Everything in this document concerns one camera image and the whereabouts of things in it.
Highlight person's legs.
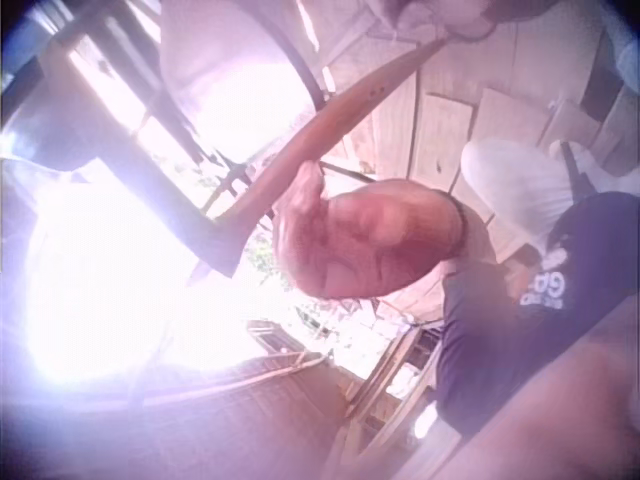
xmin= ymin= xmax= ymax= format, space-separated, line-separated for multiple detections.
xmin=458 ymin=137 xmax=640 ymax=251

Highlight person's left hand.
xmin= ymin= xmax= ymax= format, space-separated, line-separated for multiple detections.
xmin=287 ymin=160 xmax=330 ymax=217

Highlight wooden frame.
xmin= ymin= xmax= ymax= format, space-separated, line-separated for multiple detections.
xmin=344 ymin=322 xmax=444 ymax=454

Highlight curved brown wooden stick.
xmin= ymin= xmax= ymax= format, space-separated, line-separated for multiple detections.
xmin=214 ymin=34 xmax=452 ymax=224

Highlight pale wooden board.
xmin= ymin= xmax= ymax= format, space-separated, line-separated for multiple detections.
xmin=538 ymin=97 xmax=597 ymax=147
xmin=412 ymin=92 xmax=477 ymax=195
xmin=469 ymin=87 xmax=552 ymax=151

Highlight person's right hand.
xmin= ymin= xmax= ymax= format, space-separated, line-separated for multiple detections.
xmin=446 ymin=10 xmax=499 ymax=41

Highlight dark wooden post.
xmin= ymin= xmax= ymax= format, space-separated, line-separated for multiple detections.
xmin=42 ymin=34 xmax=241 ymax=279

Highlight thin dark cord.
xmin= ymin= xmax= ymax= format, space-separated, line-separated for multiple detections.
xmin=317 ymin=159 xmax=377 ymax=182

